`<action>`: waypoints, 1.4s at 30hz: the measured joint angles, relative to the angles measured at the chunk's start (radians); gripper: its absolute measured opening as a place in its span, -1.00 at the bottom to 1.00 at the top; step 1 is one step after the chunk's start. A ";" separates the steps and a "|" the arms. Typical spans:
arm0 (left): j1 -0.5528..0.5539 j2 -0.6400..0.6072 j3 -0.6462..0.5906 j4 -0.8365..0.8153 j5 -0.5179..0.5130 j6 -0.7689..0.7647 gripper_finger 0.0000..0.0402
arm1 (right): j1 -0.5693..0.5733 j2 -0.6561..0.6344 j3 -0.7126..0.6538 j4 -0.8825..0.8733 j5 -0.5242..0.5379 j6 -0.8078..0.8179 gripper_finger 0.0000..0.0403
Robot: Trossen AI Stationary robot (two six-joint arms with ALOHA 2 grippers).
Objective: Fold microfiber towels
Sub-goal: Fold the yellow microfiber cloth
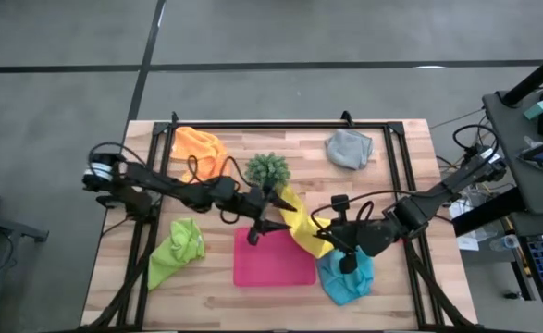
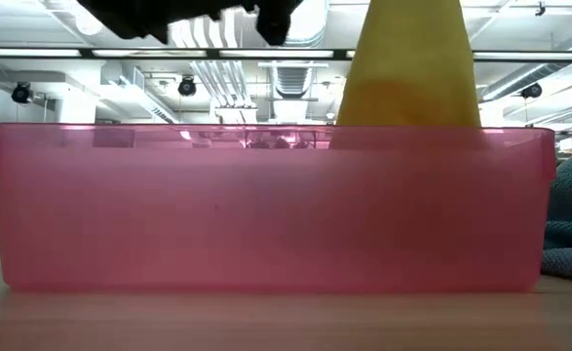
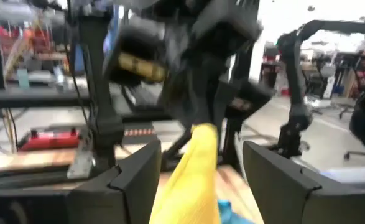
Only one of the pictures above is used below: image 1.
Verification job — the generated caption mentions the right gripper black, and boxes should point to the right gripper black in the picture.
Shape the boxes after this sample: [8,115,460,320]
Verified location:
[313,194,363,275]

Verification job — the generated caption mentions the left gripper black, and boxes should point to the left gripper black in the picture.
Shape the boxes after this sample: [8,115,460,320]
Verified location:
[227,178,299,247]

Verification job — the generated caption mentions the yellow microfiber towel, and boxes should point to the yellow microfiber towel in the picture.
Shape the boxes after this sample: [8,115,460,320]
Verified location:
[275,184,335,260]

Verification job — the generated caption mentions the grey microfiber towel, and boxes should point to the grey microfiber towel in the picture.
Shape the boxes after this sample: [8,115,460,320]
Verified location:
[325,128,375,171]

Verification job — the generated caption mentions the blue microfiber towel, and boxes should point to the blue microfiber towel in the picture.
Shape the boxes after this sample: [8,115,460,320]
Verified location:
[315,247,375,307]

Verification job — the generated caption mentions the orange microfiber towel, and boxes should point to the orange microfiber towel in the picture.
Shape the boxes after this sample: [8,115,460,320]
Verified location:
[169,126,231,184]

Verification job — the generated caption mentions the lime green microfiber towel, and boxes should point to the lime green microfiber towel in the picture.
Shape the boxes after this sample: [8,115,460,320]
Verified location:
[147,217,206,291]

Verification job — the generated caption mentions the small green artificial plant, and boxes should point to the small green artificial plant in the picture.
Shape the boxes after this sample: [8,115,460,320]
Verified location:
[244,152,292,193]

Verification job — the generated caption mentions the pink translucent plastic bin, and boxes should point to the pink translucent plastic bin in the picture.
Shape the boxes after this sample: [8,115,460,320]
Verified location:
[232,225,318,288]

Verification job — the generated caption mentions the white paper sheets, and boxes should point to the white paper sheets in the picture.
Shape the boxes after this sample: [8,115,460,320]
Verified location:
[449,198,483,253]

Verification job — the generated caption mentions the black support beam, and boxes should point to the black support beam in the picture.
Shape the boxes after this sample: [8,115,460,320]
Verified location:
[450,187,526,237]

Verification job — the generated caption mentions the clear plastic bottle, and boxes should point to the clear plastic bottle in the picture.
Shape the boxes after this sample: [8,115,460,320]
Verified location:
[489,234,521,253]

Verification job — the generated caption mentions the dark grey side table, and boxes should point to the dark grey side table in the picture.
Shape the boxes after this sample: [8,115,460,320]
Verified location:
[481,90,543,216]

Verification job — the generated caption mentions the small teal box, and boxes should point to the small teal box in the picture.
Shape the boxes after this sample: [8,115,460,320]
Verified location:
[524,100,543,121]

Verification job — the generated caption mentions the dark desk with legs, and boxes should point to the dark desk with legs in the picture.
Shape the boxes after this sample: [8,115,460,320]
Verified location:
[0,206,50,244]

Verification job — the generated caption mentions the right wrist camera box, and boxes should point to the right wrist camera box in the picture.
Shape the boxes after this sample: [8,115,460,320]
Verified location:
[361,222,395,253]

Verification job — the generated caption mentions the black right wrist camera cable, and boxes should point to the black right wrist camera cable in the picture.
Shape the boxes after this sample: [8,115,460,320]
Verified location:
[310,189,415,232]

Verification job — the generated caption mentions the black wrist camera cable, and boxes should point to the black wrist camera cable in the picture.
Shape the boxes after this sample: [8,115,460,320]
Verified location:
[186,154,242,186]
[310,189,415,232]

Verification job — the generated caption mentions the black left wrist camera cable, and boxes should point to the black left wrist camera cable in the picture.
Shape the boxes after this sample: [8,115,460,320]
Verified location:
[186,154,242,186]

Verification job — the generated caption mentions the black right arm base cable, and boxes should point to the black right arm base cable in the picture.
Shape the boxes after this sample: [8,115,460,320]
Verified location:
[451,123,501,161]

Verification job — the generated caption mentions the black arm base cable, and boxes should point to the black arm base cable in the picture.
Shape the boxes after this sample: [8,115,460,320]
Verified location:
[451,123,501,161]
[88,141,136,163]

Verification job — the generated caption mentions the black left arm base cable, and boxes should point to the black left arm base cable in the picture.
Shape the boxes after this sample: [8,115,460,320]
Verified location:
[88,141,136,163]

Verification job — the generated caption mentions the black slanted post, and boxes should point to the black slanted post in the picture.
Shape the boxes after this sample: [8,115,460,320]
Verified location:
[501,45,543,108]

